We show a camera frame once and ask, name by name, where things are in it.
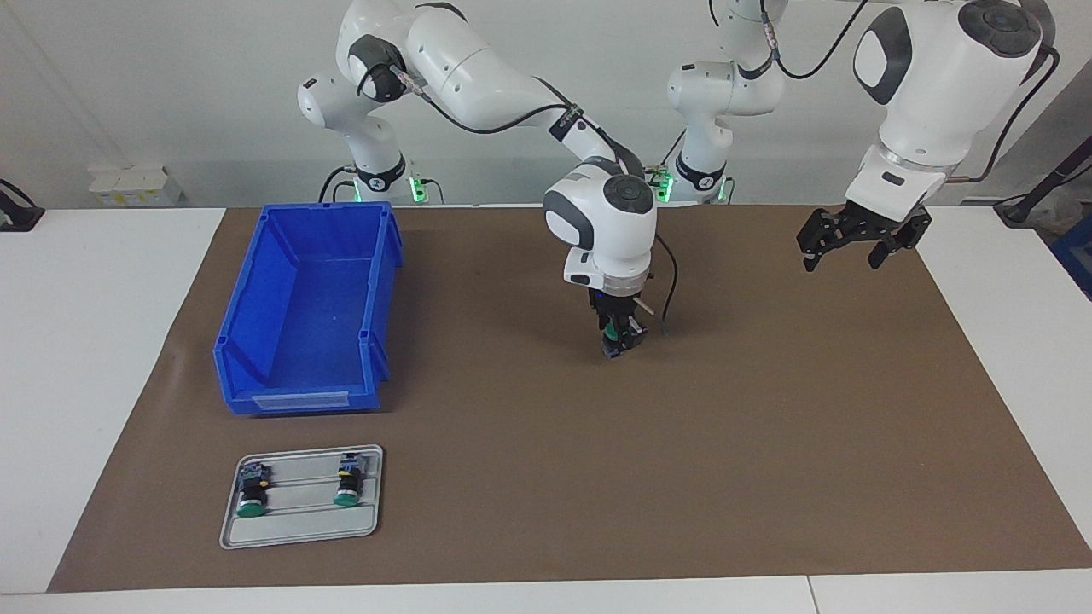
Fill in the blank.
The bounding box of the black clamp base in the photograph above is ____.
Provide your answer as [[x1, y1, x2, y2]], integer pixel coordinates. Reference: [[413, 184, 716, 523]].
[[0, 179, 45, 233]]

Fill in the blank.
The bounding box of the grey metal tray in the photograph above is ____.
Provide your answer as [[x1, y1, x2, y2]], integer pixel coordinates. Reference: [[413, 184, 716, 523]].
[[219, 444, 385, 551]]

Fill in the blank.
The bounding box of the black stand pole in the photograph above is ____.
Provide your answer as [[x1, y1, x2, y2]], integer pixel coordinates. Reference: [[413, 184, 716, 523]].
[[994, 136, 1092, 227]]

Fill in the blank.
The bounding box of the blue crate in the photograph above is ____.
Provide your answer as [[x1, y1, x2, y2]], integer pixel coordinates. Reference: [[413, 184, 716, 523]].
[[1049, 213, 1092, 299]]

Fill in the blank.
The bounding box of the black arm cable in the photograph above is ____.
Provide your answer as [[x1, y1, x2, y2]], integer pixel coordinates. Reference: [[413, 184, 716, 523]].
[[759, 0, 1060, 182], [358, 64, 680, 332]]

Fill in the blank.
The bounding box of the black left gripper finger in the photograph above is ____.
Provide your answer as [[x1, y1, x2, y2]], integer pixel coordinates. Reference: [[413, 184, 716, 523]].
[[869, 220, 932, 270], [796, 209, 854, 274]]

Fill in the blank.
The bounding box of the brown table mat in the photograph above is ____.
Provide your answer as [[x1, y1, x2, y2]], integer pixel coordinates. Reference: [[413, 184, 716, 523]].
[[47, 203, 1092, 594]]

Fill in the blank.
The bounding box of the blue plastic storage bin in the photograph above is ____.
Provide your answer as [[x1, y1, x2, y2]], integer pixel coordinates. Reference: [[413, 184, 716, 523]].
[[213, 201, 404, 417]]

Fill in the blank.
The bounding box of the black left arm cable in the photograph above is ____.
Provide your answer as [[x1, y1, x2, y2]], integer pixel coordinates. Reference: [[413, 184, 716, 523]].
[[759, 0, 1060, 182]]

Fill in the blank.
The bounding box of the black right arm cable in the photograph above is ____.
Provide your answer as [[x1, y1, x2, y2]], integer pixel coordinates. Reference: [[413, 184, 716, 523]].
[[358, 64, 680, 332]]

